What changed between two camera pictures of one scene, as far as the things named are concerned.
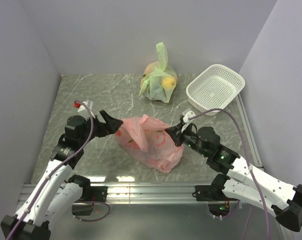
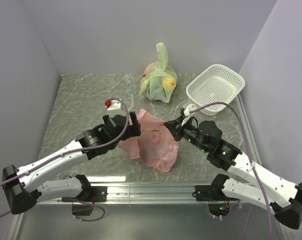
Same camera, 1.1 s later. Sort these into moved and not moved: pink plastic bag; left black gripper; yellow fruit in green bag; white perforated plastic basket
Moved: left black gripper
Not moved: yellow fruit in green bag; white perforated plastic basket; pink plastic bag
